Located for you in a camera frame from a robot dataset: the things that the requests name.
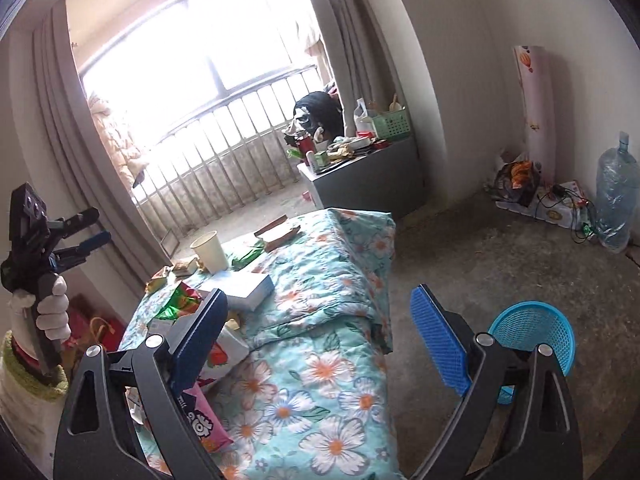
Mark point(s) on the green snack wrapper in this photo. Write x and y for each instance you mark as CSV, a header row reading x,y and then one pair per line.
x,y
243,254

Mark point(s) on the grey curtain right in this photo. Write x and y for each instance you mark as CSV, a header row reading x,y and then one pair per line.
x,y
358,54

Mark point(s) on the red thermos bottle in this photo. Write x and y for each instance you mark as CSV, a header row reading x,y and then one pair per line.
x,y
305,144

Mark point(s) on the grey curtain left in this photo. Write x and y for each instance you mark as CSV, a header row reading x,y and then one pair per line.
x,y
87,171

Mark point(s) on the large clear water jug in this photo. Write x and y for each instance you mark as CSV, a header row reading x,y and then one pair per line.
x,y
617,195

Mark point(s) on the red green snack bag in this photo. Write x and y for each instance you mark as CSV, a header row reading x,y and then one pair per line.
x,y
185,300

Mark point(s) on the white resealable pouch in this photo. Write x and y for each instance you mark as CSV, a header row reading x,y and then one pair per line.
x,y
228,351

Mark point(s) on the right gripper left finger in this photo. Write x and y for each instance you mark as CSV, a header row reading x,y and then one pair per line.
x,y
161,368

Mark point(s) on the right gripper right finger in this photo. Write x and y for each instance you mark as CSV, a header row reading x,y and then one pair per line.
x,y
476,366

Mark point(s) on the red gift bag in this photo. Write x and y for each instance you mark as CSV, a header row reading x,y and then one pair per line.
x,y
90,327

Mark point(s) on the white blue carton box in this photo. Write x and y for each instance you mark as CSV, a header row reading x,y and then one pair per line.
x,y
245,291

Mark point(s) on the left white gloved hand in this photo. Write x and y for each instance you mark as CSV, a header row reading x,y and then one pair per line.
x,y
52,314

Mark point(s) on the orange red snack bag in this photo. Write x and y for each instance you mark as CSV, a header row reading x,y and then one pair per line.
x,y
277,233

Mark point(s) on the blue plastic laundry basket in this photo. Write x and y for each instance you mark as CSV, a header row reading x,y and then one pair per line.
x,y
528,324

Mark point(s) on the gold snack wrapper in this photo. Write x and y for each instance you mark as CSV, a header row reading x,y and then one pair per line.
x,y
158,280

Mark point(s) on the grey curtain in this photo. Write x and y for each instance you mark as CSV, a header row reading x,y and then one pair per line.
x,y
358,54
87,171

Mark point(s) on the grey cabinet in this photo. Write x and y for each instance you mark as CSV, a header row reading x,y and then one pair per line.
x,y
387,180

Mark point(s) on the metal balcony railing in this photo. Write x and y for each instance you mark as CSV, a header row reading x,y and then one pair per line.
x,y
225,157

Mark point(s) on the green plastic basket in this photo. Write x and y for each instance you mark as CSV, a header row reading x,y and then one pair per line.
x,y
392,126

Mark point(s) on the white paper cup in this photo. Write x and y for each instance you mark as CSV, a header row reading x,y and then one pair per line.
x,y
209,250

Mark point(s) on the orange chips bag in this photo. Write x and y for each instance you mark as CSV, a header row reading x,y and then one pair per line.
x,y
203,421

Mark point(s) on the floral rolled mat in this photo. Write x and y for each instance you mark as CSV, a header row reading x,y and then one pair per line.
x,y
534,76

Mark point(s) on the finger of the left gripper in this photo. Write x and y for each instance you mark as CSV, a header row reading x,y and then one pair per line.
x,y
74,224
69,257

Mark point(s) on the floral quilt covered table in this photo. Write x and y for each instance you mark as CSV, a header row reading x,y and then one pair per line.
x,y
310,401

